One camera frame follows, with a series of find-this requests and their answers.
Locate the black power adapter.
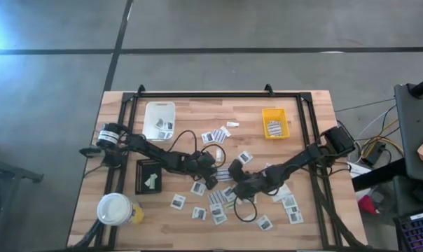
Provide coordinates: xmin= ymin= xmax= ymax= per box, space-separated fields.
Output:
xmin=361 ymin=141 xmax=387 ymax=167

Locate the white cable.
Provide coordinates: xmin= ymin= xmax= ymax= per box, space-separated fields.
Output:
xmin=354 ymin=104 xmax=398 ymax=141

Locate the black plastic basket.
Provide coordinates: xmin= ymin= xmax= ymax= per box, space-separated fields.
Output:
xmin=134 ymin=158 xmax=163 ymax=195

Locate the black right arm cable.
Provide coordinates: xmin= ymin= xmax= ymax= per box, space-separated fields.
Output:
xmin=233 ymin=195 xmax=258 ymax=223

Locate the white plastic bin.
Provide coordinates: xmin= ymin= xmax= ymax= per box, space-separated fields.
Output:
xmin=141 ymin=101 xmax=177 ymax=143

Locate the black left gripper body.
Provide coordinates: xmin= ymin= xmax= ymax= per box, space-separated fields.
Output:
xmin=196 ymin=151 xmax=220 ymax=191

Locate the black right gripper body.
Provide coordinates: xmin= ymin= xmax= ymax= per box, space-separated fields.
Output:
xmin=228 ymin=158 xmax=265 ymax=201

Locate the red object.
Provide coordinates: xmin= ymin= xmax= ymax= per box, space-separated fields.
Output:
xmin=357 ymin=195 xmax=377 ymax=215

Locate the black floor stand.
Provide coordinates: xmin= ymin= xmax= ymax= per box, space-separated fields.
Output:
xmin=0 ymin=139 xmax=45 ymax=185

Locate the yellow cable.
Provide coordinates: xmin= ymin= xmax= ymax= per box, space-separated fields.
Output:
xmin=360 ymin=118 xmax=405 ymax=158

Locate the large white gauze packet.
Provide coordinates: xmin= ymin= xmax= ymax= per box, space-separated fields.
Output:
xmin=271 ymin=184 xmax=292 ymax=203

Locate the black metal table frame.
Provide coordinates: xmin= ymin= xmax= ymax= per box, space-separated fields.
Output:
xmin=94 ymin=83 xmax=365 ymax=250

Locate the dark grey cart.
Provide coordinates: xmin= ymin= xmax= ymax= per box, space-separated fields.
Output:
xmin=393 ymin=83 xmax=423 ymax=183

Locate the yellow plastic basket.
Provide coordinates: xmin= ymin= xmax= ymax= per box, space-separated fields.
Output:
xmin=261 ymin=107 xmax=291 ymax=141

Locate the white paper sheet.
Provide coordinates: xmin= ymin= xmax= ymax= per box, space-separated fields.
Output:
xmin=347 ymin=160 xmax=373 ymax=178

